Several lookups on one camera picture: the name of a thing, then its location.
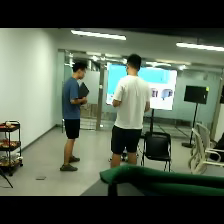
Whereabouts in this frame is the white chair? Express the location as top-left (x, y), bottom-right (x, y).
top-left (187, 122), bottom-right (224, 175)

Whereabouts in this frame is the black shelf cart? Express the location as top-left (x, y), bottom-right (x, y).
top-left (0, 120), bottom-right (24, 177)

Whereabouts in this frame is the large display screen on stand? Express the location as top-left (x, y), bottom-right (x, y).
top-left (105, 62), bottom-right (179, 134)

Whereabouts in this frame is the person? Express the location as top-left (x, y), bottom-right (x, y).
top-left (109, 53), bottom-right (153, 170)
top-left (59, 61), bottom-right (90, 173)

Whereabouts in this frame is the black folder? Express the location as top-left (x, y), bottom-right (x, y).
top-left (78, 81), bottom-right (91, 100)

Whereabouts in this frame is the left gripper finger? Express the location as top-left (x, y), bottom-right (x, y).
top-left (107, 182), bottom-right (119, 197)

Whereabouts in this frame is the ceiling lamp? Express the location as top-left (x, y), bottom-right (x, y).
top-left (175, 41), bottom-right (224, 53)
top-left (70, 29), bottom-right (128, 42)

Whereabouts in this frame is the black chair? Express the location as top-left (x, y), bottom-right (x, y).
top-left (140, 131), bottom-right (173, 173)

